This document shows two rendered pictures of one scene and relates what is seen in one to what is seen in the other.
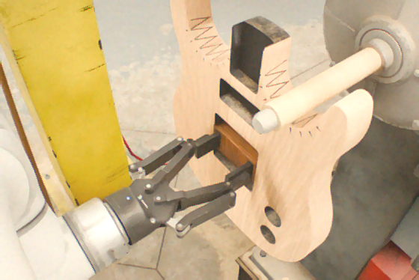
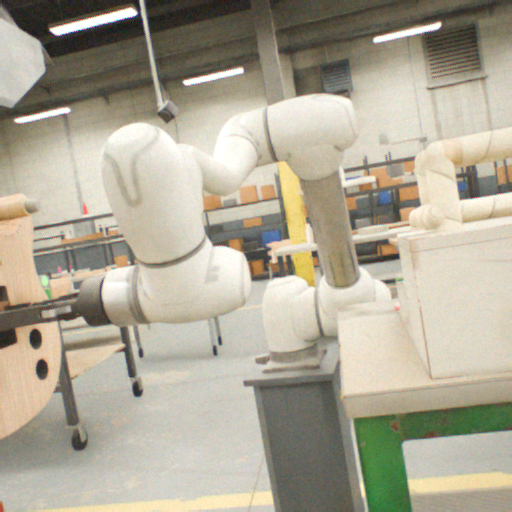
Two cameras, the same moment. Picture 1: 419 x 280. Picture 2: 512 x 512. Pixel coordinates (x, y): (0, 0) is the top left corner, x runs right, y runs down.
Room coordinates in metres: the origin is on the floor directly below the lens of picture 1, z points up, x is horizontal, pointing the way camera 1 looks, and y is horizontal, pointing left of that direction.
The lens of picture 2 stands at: (0.64, 0.83, 1.15)
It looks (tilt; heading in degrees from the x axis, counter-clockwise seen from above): 3 degrees down; 227
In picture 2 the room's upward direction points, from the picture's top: 10 degrees counter-clockwise
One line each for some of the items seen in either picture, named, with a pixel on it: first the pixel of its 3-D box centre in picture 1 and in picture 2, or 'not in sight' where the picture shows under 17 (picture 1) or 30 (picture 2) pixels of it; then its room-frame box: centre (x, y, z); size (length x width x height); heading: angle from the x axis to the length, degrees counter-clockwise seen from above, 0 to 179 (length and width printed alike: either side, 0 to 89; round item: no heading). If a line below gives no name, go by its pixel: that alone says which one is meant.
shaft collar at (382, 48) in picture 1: (375, 56); not in sight; (0.43, -0.21, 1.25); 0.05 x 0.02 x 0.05; 37
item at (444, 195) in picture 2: not in sight; (443, 193); (0.05, 0.56, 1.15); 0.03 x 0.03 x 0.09
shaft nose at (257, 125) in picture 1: (263, 122); (33, 205); (0.31, -0.05, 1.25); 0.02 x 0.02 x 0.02; 37
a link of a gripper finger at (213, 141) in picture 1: (213, 141); not in sight; (0.44, 0.00, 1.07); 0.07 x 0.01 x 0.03; 128
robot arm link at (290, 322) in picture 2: not in sight; (290, 311); (-0.49, -0.25, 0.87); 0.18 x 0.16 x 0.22; 122
